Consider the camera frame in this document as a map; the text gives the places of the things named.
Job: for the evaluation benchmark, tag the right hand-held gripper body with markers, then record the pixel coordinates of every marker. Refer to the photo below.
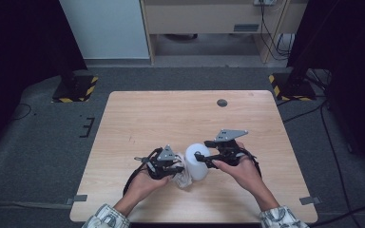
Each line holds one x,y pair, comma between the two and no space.
229,152

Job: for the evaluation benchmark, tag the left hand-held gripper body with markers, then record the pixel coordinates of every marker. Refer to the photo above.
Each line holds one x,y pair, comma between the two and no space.
161,166

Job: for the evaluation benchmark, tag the person's left hand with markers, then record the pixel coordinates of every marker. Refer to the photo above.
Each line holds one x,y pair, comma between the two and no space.
147,188

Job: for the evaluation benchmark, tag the person's right hand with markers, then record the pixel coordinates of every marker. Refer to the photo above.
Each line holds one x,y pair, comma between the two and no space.
244,174

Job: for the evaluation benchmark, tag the round grey table grommet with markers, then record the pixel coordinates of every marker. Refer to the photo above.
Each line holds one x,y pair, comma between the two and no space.
222,103

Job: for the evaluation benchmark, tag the black stand base striped edge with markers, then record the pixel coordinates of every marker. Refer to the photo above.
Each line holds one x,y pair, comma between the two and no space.
76,91
293,90

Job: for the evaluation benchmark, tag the grey tape piece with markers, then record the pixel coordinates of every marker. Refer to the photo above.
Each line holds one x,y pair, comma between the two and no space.
77,199
310,200

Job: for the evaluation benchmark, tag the grey label on desk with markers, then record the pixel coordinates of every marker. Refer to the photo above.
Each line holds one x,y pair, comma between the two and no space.
246,28

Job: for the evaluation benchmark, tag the light wooden desk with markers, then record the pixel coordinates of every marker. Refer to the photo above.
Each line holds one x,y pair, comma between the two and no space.
202,17

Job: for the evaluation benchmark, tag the white cabinet panel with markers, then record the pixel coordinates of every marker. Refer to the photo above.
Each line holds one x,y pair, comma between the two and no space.
107,28

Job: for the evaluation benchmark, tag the white power strip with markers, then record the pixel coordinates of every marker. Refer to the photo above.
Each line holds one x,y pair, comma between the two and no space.
265,2

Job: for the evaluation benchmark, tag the dark curtain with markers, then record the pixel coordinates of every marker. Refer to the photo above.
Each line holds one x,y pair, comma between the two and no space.
19,47
348,47

